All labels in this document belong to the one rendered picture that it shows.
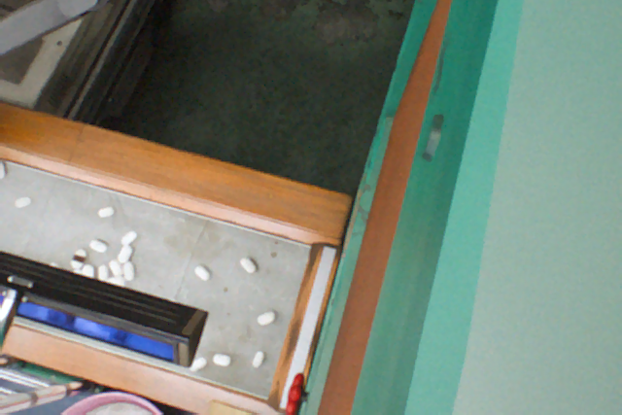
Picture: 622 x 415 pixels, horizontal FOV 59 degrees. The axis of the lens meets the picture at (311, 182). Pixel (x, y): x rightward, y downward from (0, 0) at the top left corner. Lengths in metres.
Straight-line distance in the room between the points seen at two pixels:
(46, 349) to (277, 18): 1.44
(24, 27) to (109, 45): 0.77
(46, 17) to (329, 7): 1.33
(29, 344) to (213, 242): 0.39
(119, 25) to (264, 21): 0.58
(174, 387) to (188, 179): 0.40
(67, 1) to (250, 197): 0.48
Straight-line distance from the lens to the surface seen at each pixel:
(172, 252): 1.15
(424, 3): 0.43
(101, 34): 1.82
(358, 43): 2.12
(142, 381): 1.13
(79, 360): 1.17
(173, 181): 1.15
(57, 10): 1.04
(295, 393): 0.58
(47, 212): 1.25
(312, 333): 0.98
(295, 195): 1.11
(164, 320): 0.77
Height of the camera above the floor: 1.84
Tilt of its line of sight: 75 degrees down
